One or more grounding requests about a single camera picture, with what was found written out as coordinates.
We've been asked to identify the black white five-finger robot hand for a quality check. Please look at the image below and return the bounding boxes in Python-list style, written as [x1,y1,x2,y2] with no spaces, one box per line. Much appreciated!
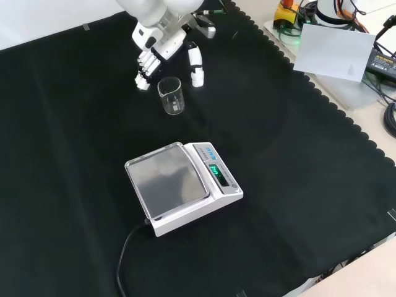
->
[131,14,205,92]

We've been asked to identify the small clear glass beaker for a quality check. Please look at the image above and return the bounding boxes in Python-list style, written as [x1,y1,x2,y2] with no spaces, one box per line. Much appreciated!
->
[157,77,186,116]

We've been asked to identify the yellow stop button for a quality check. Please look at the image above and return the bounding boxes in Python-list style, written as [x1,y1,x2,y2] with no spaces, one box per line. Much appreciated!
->
[273,0,300,27]

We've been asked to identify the black bench cloth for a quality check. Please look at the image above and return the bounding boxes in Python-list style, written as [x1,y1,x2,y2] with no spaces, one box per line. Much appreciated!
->
[0,0,396,297]

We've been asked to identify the white electronic balance steel pan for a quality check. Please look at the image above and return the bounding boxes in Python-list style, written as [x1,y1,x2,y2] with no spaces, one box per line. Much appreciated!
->
[124,141,244,238]

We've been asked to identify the pale board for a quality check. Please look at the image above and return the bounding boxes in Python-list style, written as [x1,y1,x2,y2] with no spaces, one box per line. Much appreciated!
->
[293,23,377,83]

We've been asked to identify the black power adapter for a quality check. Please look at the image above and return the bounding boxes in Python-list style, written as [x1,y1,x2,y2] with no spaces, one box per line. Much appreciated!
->
[364,49,396,82]

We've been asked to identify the black cable with green plug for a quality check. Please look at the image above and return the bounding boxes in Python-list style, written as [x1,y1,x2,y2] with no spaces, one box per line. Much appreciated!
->
[193,8,229,17]

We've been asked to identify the pale metal base plate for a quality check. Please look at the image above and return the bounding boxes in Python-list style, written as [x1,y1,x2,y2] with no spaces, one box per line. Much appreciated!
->
[262,12,388,111]

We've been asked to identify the orange cable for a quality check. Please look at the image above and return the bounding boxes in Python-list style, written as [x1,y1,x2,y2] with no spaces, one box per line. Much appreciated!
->
[332,0,371,33]

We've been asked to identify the black balance power cable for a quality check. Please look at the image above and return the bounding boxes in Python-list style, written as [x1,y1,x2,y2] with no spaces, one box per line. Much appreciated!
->
[116,218,153,297]

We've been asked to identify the black cable bundle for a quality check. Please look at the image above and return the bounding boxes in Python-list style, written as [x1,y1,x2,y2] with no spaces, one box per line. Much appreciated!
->
[382,101,396,137]

